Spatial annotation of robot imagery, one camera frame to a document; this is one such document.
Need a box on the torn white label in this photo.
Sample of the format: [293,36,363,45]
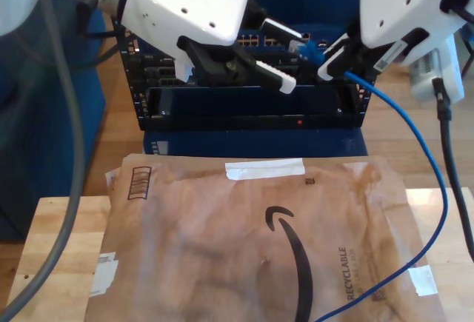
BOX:
[90,251,120,297]

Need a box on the black rack tray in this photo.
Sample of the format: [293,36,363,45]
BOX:
[139,84,366,131]

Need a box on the black rack frame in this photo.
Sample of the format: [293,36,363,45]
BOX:
[110,14,374,133]

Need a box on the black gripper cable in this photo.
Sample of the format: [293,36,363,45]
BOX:
[443,0,474,24]

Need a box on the blue network switch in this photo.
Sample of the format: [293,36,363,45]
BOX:
[218,0,362,53]

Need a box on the black camera cable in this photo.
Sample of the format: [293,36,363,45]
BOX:
[431,76,474,266]

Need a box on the thick grey cable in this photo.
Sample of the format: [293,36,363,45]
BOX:
[0,0,87,322]

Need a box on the short white tape strip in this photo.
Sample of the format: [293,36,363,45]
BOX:
[406,264,439,298]

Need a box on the blue network cable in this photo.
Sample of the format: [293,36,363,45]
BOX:
[288,38,450,322]

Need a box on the blue sofa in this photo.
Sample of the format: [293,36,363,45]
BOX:
[0,0,108,244]

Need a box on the long white tape strip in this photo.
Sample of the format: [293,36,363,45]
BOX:
[224,158,307,181]

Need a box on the black rack server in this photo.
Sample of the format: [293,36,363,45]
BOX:
[125,48,371,88]

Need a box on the thin black cable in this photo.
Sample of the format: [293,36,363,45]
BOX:
[47,0,141,71]

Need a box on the brown paper mailer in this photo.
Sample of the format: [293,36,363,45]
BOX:
[84,153,445,322]

